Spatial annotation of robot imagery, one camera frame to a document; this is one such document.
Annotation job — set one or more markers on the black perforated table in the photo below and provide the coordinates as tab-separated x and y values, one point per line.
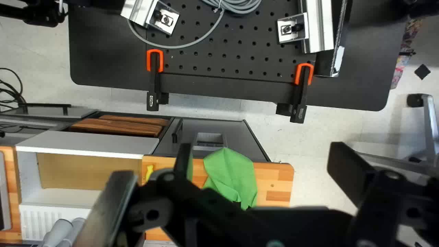
238	57

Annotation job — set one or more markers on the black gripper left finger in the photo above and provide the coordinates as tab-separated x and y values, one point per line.
122	213

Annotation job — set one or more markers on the orange black clamp right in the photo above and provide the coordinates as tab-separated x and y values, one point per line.
297	105

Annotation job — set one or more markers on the grey toy faucet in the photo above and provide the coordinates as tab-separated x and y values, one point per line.
63	234

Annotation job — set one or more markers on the orange black clamp left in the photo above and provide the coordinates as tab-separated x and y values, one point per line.
155	66

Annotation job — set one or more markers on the white toy sink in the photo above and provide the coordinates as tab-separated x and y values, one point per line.
61	175

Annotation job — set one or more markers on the green towel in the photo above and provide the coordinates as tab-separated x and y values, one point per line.
232	175

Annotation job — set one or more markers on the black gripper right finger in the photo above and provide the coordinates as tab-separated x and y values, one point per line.
385	199

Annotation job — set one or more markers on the silver aluminium profile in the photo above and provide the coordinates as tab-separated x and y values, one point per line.
312	26

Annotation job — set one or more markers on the orange black clamp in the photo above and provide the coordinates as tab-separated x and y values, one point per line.
297	105
155	66

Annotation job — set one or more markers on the silver aluminium bracket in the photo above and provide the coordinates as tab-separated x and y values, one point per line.
151	14

